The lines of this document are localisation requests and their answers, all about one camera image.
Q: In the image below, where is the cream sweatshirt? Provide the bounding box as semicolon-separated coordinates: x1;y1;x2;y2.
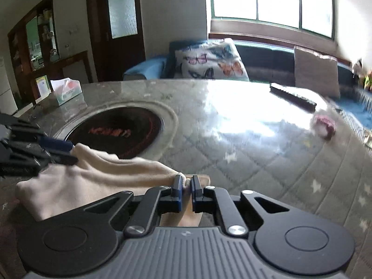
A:
15;142;211;228

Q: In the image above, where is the white refrigerator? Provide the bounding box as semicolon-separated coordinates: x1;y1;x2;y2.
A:
0;57;18;115

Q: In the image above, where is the tissue box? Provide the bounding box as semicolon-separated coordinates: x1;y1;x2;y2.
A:
48;77;82;106

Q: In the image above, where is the round induction cooktop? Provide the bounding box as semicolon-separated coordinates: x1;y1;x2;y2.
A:
54;100;178;160

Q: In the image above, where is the dark display cabinet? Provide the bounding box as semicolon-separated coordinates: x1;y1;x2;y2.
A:
8;0;93;106

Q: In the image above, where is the black remote control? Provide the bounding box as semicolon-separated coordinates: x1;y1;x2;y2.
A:
269;83;316;113

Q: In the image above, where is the pink small toy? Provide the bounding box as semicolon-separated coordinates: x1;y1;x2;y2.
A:
311;115;336;140

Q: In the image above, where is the butterfly print pillow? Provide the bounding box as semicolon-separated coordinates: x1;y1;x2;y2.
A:
174;38;249;81

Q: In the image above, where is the blue sofa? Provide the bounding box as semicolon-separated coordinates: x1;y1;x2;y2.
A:
123;38;371;129

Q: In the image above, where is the dark wooden door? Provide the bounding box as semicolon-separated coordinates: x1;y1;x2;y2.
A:
86;0;145;82

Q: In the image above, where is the white plain pillow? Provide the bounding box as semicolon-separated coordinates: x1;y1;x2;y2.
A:
294;46;340;98

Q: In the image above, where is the green orange plush toy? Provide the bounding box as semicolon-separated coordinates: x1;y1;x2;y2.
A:
359;70;372;92

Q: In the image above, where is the cow plush toy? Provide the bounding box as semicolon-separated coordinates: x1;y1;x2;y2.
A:
352;59;364;77

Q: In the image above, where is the window with green frame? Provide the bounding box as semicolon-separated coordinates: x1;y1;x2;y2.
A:
211;0;335;39

